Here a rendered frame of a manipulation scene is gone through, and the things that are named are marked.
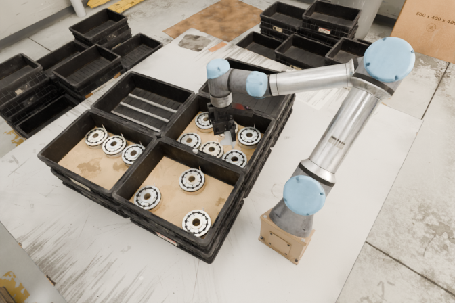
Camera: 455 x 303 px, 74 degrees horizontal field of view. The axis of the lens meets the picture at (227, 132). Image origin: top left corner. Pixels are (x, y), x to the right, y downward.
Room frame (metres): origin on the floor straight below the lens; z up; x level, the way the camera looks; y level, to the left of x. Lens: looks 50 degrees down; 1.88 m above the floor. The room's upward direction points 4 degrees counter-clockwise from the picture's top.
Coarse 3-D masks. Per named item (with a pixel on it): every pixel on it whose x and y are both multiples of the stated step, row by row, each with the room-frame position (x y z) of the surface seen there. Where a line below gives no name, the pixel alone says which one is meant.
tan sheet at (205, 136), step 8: (200, 112) 1.02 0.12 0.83; (192, 120) 0.97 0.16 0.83; (192, 128) 0.92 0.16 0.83; (240, 128) 0.90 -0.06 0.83; (200, 136) 0.87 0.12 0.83; (208, 136) 0.87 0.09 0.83; (216, 136) 0.86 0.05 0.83; (224, 152) 0.77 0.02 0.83; (248, 152) 0.76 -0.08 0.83; (248, 160) 0.72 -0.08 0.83
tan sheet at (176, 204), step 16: (160, 160) 0.75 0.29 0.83; (160, 176) 0.67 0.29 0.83; (176, 176) 0.67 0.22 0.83; (208, 176) 0.66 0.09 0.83; (160, 192) 0.60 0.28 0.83; (176, 192) 0.59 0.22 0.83; (208, 192) 0.58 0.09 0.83; (224, 192) 0.58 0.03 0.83; (160, 208) 0.53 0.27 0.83; (176, 208) 0.52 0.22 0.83; (192, 208) 0.52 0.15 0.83; (208, 208) 0.51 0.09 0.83; (176, 224) 0.46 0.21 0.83
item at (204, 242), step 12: (156, 144) 0.76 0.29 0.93; (168, 144) 0.76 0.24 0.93; (144, 156) 0.71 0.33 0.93; (204, 156) 0.68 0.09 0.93; (132, 168) 0.65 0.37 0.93; (228, 168) 0.62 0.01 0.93; (240, 180) 0.57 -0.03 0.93; (228, 204) 0.48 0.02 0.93; (156, 216) 0.45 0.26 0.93; (168, 228) 0.42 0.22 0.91; (180, 228) 0.40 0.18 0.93; (216, 228) 0.40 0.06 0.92; (192, 240) 0.37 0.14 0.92; (204, 240) 0.36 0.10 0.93
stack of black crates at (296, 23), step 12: (264, 12) 2.56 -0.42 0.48; (276, 12) 2.72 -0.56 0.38; (288, 12) 2.64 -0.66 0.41; (300, 12) 2.56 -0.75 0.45; (264, 24) 2.49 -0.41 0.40; (276, 24) 2.41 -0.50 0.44; (288, 24) 2.32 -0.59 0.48; (300, 24) 2.30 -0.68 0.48; (276, 36) 2.41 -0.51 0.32; (288, 36) 2.31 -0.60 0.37
